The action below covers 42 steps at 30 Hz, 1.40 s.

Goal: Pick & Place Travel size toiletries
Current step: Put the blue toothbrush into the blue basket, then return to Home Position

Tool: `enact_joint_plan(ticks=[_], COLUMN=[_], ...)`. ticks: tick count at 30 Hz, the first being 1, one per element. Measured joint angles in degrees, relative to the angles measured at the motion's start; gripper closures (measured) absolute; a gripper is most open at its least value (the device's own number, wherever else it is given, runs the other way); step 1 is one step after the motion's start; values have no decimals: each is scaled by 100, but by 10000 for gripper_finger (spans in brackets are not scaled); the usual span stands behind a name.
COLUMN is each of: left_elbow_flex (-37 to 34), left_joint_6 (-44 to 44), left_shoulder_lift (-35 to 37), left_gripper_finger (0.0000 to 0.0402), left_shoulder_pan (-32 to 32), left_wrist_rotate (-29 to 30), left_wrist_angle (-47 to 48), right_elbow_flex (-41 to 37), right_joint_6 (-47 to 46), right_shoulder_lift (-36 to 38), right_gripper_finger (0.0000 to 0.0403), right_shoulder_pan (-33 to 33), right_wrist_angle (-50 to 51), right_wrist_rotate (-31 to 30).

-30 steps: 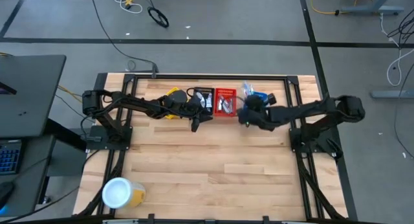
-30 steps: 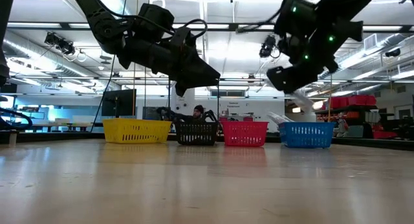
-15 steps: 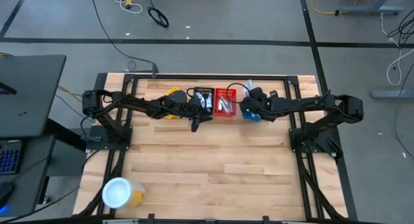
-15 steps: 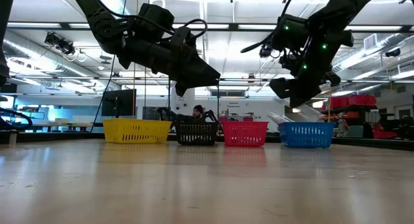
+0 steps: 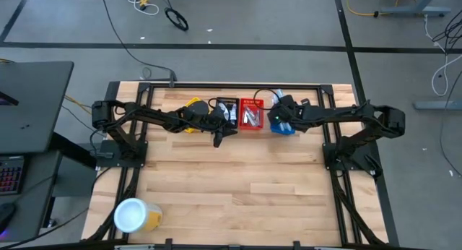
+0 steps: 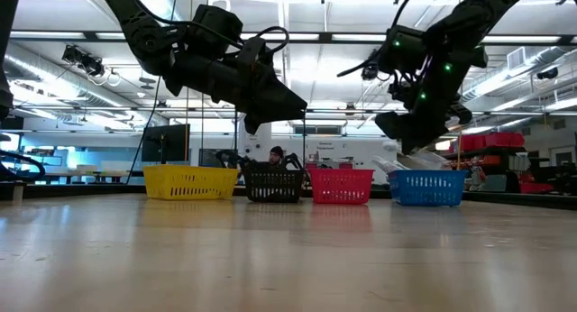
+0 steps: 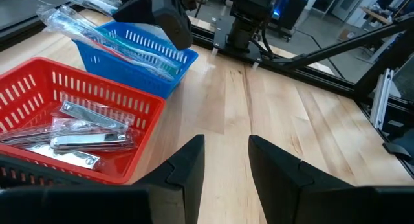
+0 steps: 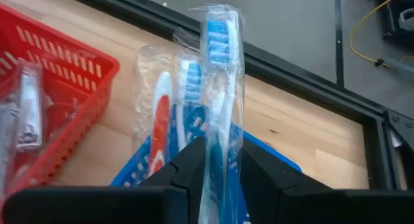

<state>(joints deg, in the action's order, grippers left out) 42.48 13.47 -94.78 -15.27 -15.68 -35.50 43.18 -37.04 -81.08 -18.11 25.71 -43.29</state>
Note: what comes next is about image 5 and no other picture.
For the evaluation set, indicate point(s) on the backlit black keyboard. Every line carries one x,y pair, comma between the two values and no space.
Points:
11,176

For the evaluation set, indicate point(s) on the black computer mouse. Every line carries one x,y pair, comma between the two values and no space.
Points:
6,215

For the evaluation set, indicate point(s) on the blue white toothbrush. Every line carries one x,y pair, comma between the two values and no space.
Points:
277,94
286,126

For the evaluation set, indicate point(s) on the red plastic basket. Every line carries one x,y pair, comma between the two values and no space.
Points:
251,128

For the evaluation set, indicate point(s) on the yellow plastic basket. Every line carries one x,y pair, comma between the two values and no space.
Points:
193,101

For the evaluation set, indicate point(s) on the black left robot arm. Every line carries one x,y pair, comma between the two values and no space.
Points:
151,116

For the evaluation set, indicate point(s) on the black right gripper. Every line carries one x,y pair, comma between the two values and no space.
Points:
285,114

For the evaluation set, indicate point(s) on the silver nail clipper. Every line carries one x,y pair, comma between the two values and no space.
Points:
247,115
256,115

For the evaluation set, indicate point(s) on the dark grey desk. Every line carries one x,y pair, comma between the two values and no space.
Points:
36,206

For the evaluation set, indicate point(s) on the black plastic basket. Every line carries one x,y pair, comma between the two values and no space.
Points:
227,99

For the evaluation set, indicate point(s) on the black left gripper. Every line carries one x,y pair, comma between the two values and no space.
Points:
216,120

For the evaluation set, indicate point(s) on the white yellow wipes canister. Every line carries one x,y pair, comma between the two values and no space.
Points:
136,215

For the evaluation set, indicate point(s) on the grey desk leg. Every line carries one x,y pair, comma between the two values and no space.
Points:
415,10

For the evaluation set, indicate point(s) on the grey desk foot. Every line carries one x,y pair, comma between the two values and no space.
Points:
436,104

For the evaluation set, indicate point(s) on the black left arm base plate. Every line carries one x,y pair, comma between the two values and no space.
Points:
108,160

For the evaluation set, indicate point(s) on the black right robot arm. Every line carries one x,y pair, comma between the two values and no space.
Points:
343,112

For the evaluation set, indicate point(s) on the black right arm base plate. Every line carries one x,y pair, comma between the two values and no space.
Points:
330,164

